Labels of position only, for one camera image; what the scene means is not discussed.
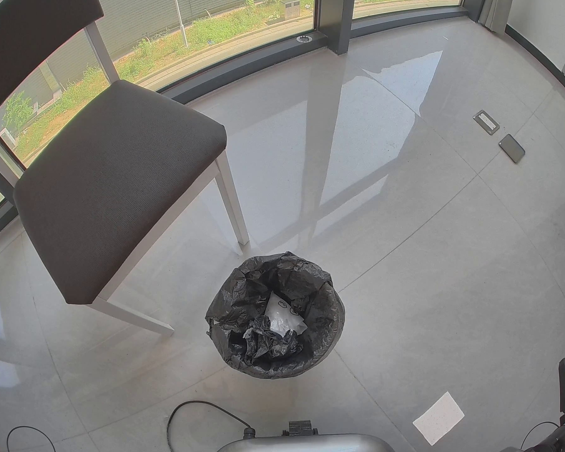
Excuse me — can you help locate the black plastic bag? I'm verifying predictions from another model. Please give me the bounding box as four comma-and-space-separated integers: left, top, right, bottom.
205, 251, 347, 379

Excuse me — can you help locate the black plastic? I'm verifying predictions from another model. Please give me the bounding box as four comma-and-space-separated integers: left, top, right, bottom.
241, 315, 305, 360

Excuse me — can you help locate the white printed wrapper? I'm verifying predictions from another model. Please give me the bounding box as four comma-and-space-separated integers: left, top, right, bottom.
263, 291, 308, 338

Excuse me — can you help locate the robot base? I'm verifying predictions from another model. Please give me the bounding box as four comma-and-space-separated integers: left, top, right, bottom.
216, 419, 397, 452

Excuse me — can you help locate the grey chair with white legs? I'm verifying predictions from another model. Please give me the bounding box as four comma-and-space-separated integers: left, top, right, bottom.
0, 0, 250, 337

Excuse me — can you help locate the black cable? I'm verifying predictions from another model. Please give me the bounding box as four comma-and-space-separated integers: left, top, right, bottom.
520, 421, 560, 452
7, 425, 53, 452
166, 400, 256, 452

